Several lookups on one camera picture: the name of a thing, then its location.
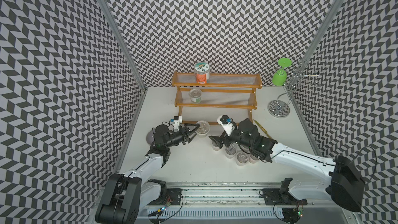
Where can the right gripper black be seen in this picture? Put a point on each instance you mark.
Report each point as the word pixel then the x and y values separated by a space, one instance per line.
pixel 217 140

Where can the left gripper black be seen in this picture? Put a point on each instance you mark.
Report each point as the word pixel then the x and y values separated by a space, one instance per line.
pixel 185 132

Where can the seed cup red label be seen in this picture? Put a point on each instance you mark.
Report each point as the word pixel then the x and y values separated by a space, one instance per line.
pixel 215 146

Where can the green label seed cup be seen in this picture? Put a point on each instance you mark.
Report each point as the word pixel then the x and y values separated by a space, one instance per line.
pixel 195 95

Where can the tall seed jar orange label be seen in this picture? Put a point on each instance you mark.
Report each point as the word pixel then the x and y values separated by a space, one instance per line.
pixel 202 72

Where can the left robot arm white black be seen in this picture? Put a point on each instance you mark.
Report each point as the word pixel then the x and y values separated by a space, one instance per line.
pixel 126 194

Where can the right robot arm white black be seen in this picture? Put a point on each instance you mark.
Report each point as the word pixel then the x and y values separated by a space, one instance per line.
pixel 343 182

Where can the wooden two-tier shelf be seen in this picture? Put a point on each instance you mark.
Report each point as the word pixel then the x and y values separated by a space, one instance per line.
pixel 236 91

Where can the lilac bowl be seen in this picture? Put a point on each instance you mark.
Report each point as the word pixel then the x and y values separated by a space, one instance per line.
pixel 150 137

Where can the green plastic wine glass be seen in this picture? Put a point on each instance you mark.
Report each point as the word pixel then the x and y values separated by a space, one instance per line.
pixel 280 76

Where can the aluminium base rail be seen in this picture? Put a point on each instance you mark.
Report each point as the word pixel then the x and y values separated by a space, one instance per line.
pixel 239 202

